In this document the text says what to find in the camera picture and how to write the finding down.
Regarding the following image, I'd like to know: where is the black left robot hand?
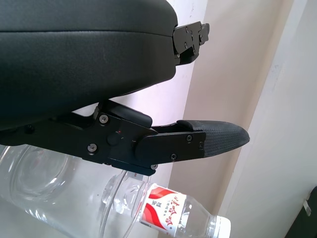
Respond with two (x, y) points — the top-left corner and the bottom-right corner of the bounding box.
(0, 0), (251, 178)

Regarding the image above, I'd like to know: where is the clear water bottle red label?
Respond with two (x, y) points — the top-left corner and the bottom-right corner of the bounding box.
(103, 173), (232, 238)

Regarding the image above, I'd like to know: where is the clear glass cup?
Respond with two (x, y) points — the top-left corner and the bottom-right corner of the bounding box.
(0, 145), (154, 238)

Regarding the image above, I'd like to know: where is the black object with white tag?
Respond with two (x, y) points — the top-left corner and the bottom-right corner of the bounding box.
(288, 185), (317, 238)

